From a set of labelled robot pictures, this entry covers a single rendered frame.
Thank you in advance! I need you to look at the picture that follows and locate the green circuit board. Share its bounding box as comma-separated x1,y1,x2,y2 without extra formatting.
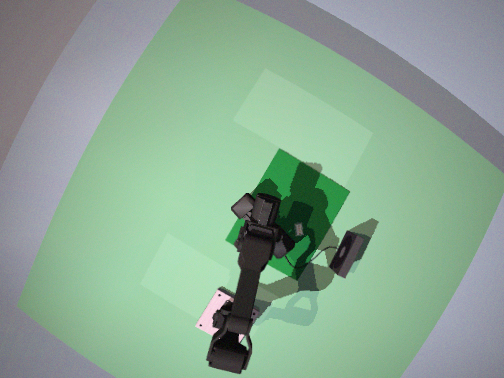
252,148,349,280

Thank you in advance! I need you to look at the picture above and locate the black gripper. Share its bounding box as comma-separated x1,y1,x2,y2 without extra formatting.
231,193,295,258

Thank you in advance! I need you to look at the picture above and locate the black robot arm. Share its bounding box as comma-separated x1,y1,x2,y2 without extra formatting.
206,193,281,374

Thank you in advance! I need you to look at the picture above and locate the black cooling fan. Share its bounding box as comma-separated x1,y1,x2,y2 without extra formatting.
329,231,364,278

